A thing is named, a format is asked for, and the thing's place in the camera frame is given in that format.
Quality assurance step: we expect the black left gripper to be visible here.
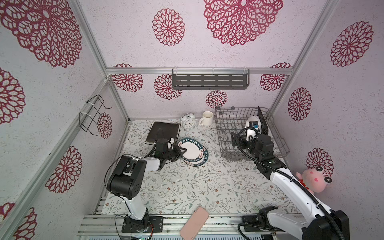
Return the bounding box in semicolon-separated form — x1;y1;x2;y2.
164;144;188;163

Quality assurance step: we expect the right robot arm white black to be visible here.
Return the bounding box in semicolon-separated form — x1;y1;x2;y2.
231;128;351;240

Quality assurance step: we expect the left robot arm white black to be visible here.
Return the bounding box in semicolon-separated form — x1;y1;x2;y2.
105;145;188;232

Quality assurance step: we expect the white twin bell alarm clock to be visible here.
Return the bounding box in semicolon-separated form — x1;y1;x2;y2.
181;113;196;130

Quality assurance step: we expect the black square plate glossy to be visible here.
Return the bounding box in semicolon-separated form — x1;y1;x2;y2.
257;107;269;135

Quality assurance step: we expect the white ceramic mug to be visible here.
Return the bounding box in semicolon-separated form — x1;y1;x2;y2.
199;111;214;127

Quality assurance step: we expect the pink phone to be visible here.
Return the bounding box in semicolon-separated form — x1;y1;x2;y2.
180;207;209;240

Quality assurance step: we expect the pink pig plush toy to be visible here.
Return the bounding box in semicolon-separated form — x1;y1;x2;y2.
296;166;333;194

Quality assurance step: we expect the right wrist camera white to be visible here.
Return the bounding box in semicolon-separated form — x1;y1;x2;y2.
246;121;261;140

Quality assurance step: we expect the grey wire dish rack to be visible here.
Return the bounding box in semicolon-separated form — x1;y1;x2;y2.
214;106;291;163

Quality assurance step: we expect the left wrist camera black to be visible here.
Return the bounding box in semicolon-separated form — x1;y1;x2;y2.
156;138;174;153

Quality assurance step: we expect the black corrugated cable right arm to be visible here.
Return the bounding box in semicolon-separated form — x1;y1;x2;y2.
236;127;347;240

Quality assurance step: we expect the grey wall shelf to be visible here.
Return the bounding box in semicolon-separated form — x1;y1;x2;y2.
171;69;250;90

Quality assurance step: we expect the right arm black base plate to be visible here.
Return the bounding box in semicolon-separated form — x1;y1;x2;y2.
242;215;282;232

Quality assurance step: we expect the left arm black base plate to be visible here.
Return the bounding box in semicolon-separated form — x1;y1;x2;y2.
122;216;164;234

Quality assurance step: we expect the black wire wall holder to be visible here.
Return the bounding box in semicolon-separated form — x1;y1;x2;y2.
78;95;111;136

